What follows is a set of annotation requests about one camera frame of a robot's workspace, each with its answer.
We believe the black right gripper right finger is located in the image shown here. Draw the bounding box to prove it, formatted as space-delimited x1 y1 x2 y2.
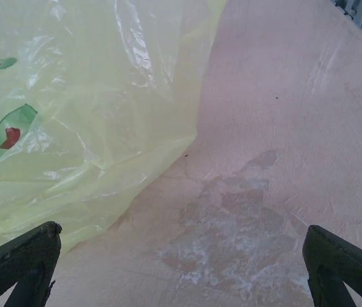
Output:
302 224 362 307

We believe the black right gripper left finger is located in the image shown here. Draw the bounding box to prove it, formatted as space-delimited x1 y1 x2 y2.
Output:
0 221 63 307

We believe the yellow translucent plastic bag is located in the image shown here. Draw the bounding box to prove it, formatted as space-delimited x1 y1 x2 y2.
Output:
0 0 227 256

